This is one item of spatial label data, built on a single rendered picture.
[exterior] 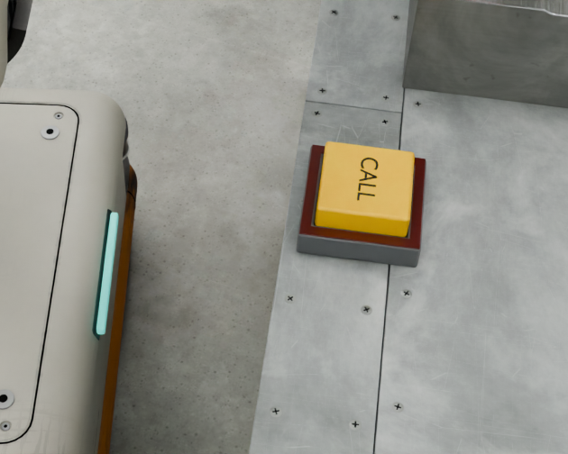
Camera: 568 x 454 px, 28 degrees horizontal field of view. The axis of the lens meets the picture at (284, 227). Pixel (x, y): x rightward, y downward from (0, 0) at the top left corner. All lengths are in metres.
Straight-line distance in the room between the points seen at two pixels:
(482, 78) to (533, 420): 0.27
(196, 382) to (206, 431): 0.08
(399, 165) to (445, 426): 0.18
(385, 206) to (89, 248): 0.74
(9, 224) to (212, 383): 0.38
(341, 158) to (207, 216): 1.04
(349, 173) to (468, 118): 0.13
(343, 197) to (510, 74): 0.18
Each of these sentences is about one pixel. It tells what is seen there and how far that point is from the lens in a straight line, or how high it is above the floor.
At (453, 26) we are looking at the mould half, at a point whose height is 0.87.
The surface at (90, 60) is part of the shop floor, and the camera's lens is 2.03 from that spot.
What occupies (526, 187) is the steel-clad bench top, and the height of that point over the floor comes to 0.80.
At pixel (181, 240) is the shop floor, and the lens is 1.75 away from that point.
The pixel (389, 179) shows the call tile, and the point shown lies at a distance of 0.74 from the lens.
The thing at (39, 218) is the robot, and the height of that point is 0.28.
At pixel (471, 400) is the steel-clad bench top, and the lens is 0.70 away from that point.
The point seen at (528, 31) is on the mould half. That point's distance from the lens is 0.81.
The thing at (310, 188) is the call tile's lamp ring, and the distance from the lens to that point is 0.75.
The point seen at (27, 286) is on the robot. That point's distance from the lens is 1.38.
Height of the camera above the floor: 1.39
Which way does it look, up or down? 52 degrees down
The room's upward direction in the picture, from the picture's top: 5 degrees clockwise
